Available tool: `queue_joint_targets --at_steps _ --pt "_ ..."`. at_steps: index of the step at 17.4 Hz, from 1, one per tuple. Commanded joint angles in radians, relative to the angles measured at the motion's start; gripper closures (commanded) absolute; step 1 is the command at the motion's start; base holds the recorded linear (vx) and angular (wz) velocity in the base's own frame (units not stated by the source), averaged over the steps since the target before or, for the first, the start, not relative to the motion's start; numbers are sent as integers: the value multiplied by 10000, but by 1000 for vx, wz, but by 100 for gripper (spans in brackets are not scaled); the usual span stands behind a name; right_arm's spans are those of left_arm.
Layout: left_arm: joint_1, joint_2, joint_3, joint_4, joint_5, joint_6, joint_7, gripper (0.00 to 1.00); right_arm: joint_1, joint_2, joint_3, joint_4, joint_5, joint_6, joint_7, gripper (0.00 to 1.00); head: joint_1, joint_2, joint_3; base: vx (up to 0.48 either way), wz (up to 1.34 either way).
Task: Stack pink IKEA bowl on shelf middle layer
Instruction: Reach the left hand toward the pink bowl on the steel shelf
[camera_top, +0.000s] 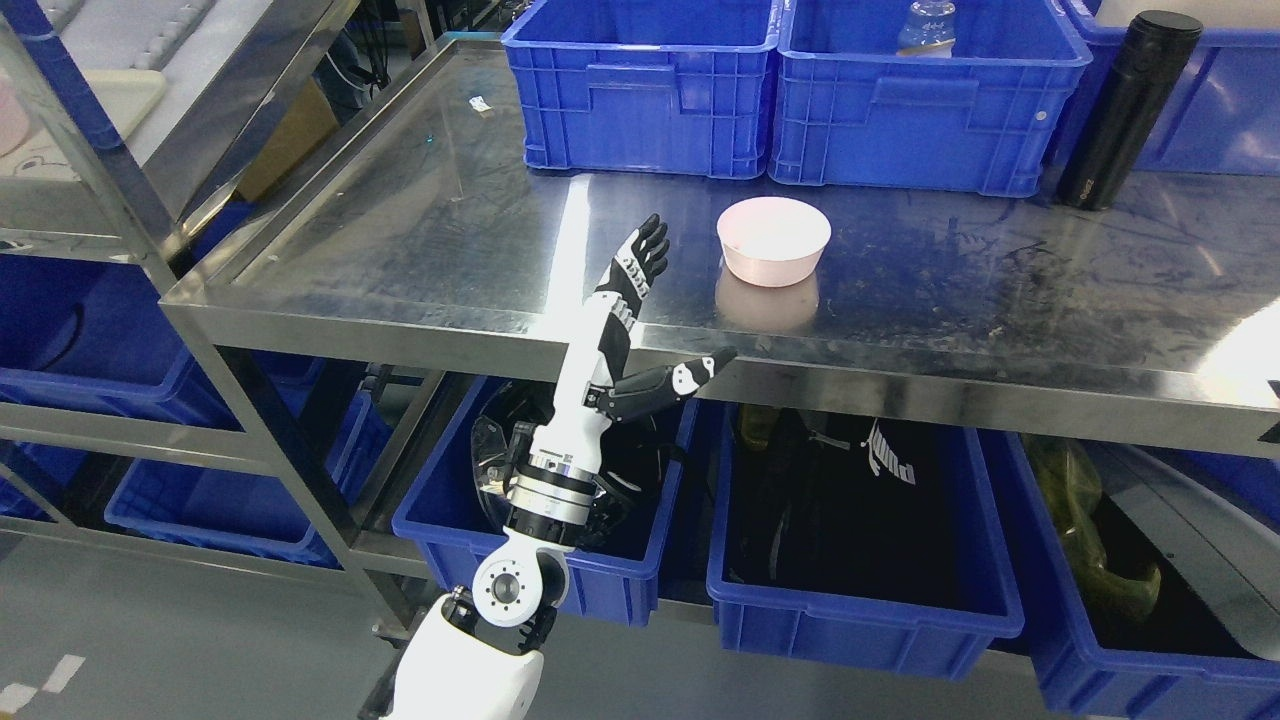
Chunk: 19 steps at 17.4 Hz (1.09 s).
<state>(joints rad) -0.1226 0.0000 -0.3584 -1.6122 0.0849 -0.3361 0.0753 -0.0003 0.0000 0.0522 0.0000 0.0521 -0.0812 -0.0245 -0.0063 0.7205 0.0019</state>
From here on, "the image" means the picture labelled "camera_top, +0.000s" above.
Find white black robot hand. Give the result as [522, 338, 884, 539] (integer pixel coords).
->
[529, 214, 737, 477]

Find pink plastic bowl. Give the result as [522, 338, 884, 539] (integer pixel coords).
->
[716, 196, 835, 288]

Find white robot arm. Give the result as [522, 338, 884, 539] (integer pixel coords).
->
[385, 419, 609, 719]

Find blue bin under table middle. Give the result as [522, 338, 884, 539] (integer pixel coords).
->
[707, 405, 1027, 680]

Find blue bin under table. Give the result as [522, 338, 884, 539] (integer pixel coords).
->
[707, 405, 1027, 680]
[978, 430, 1279, 719]
[390, 375, 699, 626]

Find blue bin shelf bottom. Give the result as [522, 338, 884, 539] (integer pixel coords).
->
[104, 389, 390, 569]

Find blue bin shelf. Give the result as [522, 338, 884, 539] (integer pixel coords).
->
[104, 389, 390, 569]
[0, 255, 326, 430]

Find blue crate top middle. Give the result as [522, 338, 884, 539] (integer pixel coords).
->
[768, 1, 1093, 199]

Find blue crate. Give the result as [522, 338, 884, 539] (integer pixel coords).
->
[768, 1, 1093, 199]
[500, 1, 785, 181]
[1046, 1, 1279, 176]

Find blue bin shelf lower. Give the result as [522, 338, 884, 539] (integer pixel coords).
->
[0, 255, 326, 430]

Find steel shelf rack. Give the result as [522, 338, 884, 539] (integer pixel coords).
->
[3, 1, 438, 642]

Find pink bowl on shelf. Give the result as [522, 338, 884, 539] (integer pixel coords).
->
[0, 73, 31, 158]

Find black helmet in bin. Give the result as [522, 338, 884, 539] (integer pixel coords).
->
[468, 380, 684, 555]

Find blue bin under table left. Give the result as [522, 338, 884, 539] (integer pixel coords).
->
[390, 375, 699, 626]

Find black puma bag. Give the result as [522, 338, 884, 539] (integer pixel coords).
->
[730, 409, 956, 607]

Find blue crate top left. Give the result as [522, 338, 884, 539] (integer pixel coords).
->
[500, 1, 785, 181]

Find cardboard box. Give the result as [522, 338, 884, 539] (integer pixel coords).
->
[233, 79, 340, 202]

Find clear bottle in crate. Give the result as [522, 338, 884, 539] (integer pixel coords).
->
[897, 1, 957, 59]

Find blue bin under table right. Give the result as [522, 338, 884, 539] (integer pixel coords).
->
[978, 430, 1279, 719]

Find black thermos bottle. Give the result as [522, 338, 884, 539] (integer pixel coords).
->
[1055, 9, 1204, 211]

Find blue crate top right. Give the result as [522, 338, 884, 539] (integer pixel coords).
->
[1046, 1, 1279, 176]

